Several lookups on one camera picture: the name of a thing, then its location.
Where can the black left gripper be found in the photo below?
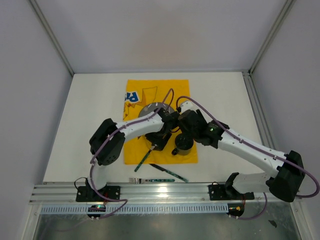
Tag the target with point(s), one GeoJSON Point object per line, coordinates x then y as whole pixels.
{"type": "Point", "coordinates": [160, 142]}

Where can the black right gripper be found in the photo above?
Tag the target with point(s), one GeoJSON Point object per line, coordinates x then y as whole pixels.
{"type": "Point", "coordinates": [183, 130]}

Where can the spoon with green handle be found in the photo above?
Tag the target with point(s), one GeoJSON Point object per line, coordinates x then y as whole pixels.
{"type": "Point", "coordinates": [144, 158]}

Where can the dark green mug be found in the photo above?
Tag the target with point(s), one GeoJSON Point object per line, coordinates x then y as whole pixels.
{"type": "Point", "coordinates": [183, 144]}

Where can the grey reindeer plate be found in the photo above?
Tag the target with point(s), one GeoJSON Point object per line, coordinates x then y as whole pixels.
{"type": "Point", "coordinates": [150, 110]}

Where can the knife with green handle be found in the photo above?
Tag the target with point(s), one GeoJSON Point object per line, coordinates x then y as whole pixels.
{"type": "Point", "coordinates": [169, 172]}

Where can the yellow Pikachu cloth placemat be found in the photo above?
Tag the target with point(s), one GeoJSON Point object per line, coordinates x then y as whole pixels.
{"type": "Point", "coordinates": [141, 95]}

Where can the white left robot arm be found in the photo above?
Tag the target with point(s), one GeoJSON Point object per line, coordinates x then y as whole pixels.
{"type": "Point", "coordinates": [107, 142]}

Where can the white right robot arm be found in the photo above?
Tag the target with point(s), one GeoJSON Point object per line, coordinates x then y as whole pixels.
{"type": "Point", "coordinates": [282, 173]}

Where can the left controller board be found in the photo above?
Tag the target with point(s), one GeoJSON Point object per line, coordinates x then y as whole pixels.
{"type": "Point", "coordinates": [96, 211]}

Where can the controller board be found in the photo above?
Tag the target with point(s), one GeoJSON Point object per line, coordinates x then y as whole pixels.
{"type": "Point", "coordinates": [96, 211]}
{"type": "Point", "coordinates": [235, 210]}

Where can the right controller board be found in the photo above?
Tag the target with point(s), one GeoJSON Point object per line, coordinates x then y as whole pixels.
{"type": "Point", "coordinates": [235, 210]}

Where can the fork with green handle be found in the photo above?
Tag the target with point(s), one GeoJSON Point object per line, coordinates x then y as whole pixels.
{"type": "Point", "coordinates": [150, 180]}

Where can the aluminium side rail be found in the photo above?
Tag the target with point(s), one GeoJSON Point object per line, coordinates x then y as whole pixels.
{"type": "Point", "coordinates": [258, 112]}

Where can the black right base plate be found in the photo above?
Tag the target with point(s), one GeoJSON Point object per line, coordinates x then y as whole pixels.
{"type": "Point", "coordinates": [223, 192]}

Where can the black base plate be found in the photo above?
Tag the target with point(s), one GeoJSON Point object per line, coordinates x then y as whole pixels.
{"type": "Point", "coordinates": [87, 194]}
{"type": "Point", "coordinates": [223, 192]}

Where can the slotted cable duct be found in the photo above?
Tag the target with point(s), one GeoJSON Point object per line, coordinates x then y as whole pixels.
{"type": "Point", "coordinates": [149, 208]}

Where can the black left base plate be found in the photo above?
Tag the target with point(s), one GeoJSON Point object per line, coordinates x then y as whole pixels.
{"type": "Point", "coordinates": [87, 194]}

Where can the aluminium mounting rail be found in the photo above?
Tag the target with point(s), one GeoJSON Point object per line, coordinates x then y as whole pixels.
{"type": "Point", "coordinates": [56, 193]}

